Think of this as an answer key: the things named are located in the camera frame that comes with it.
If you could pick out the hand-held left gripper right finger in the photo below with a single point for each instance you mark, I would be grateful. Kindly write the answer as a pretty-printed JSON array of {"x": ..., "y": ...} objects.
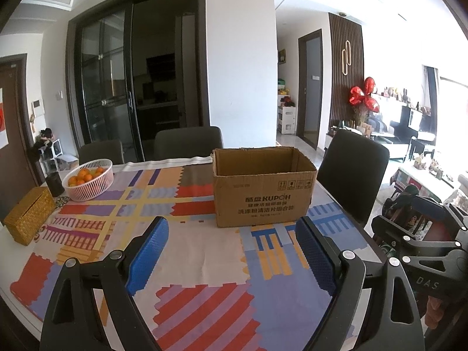
[{"x": 318, "y": 259}]

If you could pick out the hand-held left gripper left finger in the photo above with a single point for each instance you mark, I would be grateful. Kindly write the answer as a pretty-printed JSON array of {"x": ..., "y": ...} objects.
[{"x": 146, "y": 259}]

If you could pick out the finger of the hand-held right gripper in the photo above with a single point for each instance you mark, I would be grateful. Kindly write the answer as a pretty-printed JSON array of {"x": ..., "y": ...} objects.
[{"x": 395, "y": 234}]

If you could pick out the brown cardboard box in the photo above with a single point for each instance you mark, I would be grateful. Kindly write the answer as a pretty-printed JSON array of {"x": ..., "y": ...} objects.
[{"x": 263, "y": 197}]

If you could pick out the person's right hand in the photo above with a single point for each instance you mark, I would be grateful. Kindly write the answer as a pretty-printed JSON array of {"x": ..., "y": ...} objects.
[{"x": 438, "y": 309}]

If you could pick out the black bag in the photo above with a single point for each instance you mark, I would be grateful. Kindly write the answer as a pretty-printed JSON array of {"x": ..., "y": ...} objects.
[{"x": 406, "y": 204}]

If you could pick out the colourful patterned table mat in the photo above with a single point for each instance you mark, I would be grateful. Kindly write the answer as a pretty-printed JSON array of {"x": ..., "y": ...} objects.
[{"x": 204, "y": 263}]

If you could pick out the dark grey dining chair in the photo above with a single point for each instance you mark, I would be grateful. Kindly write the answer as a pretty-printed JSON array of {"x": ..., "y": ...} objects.
[
  {"x": 102, "y": 151},
  {"x": 354, "y": 168},
  {"x": 188, "y": 142}
]

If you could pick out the white slatted basket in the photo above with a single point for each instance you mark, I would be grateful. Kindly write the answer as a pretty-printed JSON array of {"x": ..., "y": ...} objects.
[{"x": 89, "y": 190}]

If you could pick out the pile of oranges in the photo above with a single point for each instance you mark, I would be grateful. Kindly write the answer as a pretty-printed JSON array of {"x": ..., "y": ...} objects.
[{"x": 84, "y": 177}]

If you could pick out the dark jar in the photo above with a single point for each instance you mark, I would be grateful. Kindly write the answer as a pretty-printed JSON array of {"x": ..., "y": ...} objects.
[{"x": 55, "y": 184}]

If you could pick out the woven wicker tissue box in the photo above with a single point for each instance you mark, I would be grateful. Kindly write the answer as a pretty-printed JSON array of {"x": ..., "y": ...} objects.
[{"x": 29, "y": 215}]

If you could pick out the red foil balloons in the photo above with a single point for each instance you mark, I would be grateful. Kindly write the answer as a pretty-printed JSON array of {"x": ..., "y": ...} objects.
[{"x": 362, "y": 97}]

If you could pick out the white storage shelf with toys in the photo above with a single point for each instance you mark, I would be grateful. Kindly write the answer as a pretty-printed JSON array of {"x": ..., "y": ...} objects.
[{"x": 287, "y": 115}]

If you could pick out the black plush toy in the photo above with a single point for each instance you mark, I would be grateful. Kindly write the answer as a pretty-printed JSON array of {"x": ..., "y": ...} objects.
[{"x": 44, "y": 139}]

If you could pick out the grey interior door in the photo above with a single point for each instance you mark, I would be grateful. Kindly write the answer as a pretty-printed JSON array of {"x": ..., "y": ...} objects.
[{"x": 310, "y": 87}]

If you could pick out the black framed glass sliding door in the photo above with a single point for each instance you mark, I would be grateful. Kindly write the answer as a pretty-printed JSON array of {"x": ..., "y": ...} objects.
[{"x": 106, "y": 80}]

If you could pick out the brown wooden door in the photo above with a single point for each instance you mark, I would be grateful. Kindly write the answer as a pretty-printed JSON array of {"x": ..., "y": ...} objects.
[{"x": 18, "y": 124}]

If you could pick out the white intercom panel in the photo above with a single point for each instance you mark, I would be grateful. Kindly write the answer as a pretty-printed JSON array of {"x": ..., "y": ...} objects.
[{"x": 37, "y": 108}]

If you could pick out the red and white door poster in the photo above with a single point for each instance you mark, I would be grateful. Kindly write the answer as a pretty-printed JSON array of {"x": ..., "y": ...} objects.
[{"x": 3, "y": 117}]

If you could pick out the gold wall ornament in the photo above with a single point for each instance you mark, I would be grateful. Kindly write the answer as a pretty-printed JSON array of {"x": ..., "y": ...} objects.
[{"x": 346, "y": 58}]

